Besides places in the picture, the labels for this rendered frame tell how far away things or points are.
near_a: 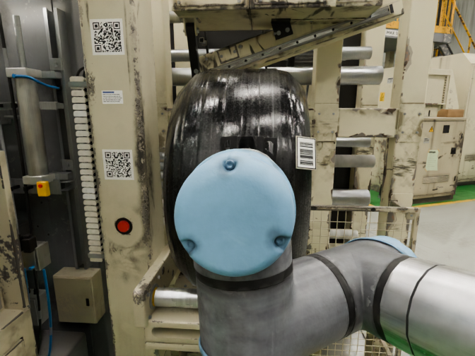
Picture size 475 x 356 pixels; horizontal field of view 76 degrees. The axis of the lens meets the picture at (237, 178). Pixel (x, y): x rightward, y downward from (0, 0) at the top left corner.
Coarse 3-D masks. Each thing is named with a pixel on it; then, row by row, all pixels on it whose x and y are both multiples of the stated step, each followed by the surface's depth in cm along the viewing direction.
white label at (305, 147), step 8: (296, 136) 55; (296, 144) 55; (304, 144) 55; (312, 144) 56; (296, 152) 54; (304, 152) 55; (312, 152) 55; (296, 160) 54; (304, 160) 55; (312, 160) 55; (304, 168) 54; (312, 168) 55
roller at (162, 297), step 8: (160, 288) 75; (168, 288) 75; (176, 288) 75; (184, 288) 75; (160, 296) 74; (168, 296) 73; (176, 296) 73; (184, 296) 73; (192, 296) 73; (160, 304) 74; (168, 304) 73; (176, 304) 73; (184, 304) 73; (192, 304) 73
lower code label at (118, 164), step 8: (104, 152) 74; (112, 152) 74; (120, 152) 74; (128, 152) 74; (104, 160) 75; (112, 160) 75; (120, 160) 74; (128, 160) 74; (104, 168) 75; (112, 168) 75; (120, 168) 75; (128, 168) 75; (112, 176) 76; (120, 176) 75; (128, 176) 75
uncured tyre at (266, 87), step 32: (192, 96) 60; (224, 96) 59; (256, 96) 59; (288, 96) 59; (192, 128) 56; (224, 128) 56; (256, 128) 55; (288, 128) 56; (192, 160) 55; (288, 160) 54
